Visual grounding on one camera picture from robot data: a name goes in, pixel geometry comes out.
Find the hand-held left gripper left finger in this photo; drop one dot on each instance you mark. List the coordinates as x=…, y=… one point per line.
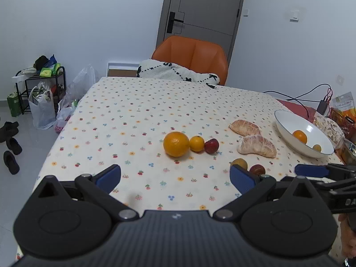
x=108, y=178

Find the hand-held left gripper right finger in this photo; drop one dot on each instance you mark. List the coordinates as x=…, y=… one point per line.
x=242, y=180

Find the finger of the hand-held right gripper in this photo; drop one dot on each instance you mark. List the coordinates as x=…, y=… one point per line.
x=320, y=185
x=311, y=170

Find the white bowl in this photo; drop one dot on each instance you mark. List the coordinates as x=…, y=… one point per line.
x=289, y=122

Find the small orange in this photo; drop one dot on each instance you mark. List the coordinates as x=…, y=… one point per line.
x=197, y=143

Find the person's right hand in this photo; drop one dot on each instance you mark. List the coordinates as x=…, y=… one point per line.
x=347, y=242

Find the yellow-brown plum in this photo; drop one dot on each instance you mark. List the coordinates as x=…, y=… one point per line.
x=239, y=162

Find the dark red plum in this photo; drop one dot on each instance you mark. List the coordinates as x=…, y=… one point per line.
x=257, y=169

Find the small yellow fruit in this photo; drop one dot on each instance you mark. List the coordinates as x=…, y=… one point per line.
x=316, y=148

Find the mandarin orange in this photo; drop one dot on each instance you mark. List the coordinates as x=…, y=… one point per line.
x=299, y=136

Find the peeled pomelo piece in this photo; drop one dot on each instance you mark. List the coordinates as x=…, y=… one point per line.
x=245, y=128
x=257, y=146

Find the metal pot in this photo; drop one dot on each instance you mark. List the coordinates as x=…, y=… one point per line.
x=350, y=151

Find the small red apple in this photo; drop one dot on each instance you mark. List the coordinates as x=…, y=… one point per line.
x=211, y=146

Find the orange basket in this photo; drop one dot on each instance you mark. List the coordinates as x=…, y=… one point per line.
x=340, y=121

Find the power adapter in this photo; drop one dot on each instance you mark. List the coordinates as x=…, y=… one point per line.
x=323, y=106

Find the red cloth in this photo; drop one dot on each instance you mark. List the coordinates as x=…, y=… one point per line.
x=294, y=107

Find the orange snack packet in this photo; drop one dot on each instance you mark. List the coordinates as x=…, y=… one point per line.
x=346, y=104

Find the plastic bag with red contents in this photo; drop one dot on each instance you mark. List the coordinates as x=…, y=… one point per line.
x=65, y=116

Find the large orange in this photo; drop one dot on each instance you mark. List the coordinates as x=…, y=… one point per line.
x=176, y=144

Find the white plastic bag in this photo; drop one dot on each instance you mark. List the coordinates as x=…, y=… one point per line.
x=41, y=111

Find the clear plastic bag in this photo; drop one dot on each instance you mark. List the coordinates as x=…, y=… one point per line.
x=82, y=83

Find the black slipper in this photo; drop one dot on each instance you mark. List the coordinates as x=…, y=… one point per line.
x=8, y=130
x=11, y=162
x=14, y=146

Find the black metal rack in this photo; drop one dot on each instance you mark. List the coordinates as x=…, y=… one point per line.
x=62, y=80

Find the white framed board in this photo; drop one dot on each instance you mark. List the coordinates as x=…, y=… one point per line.
x=122, y=69

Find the green carton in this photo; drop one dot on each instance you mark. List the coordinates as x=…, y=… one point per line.
x=13, y=105

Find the white black-patterned blanket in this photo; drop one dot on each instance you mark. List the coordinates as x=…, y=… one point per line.
x=167, y=72

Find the green packets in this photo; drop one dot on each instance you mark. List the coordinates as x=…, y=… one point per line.
x=50, y=71

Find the blue packet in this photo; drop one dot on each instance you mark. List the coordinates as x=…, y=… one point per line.
x=52, y=59

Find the white cloth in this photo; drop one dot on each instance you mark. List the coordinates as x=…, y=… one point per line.
x=27, y=71

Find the black cloth bundle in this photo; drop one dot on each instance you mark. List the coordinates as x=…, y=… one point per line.
x=41, y=61

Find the orange chair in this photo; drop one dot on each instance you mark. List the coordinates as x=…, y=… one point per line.
x=194, y=52

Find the grey door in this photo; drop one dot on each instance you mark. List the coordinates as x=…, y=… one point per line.
x=205, y=11

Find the white wall outlet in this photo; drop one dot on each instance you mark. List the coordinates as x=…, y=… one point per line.
x=340, y=80

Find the white wall box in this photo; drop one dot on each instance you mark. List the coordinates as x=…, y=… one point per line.
x=294, y=15

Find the white light switch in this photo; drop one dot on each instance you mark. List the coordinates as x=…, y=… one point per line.
x=246, y=11

